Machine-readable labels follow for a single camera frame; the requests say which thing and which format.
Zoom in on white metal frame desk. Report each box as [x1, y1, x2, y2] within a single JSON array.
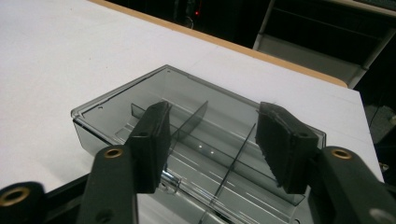
[[252, 0, 396, 90]]

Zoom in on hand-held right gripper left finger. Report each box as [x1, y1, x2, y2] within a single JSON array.
[[76, 100, 173, 224]]

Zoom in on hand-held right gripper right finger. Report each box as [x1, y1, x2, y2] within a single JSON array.
[[254, 101, 396, 224]]

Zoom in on black device with red light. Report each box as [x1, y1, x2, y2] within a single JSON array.
[[186, 0, 205, 21]]

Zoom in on clear grey plastic compartment box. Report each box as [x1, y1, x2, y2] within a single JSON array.
[[70, 63, 327, 224]]

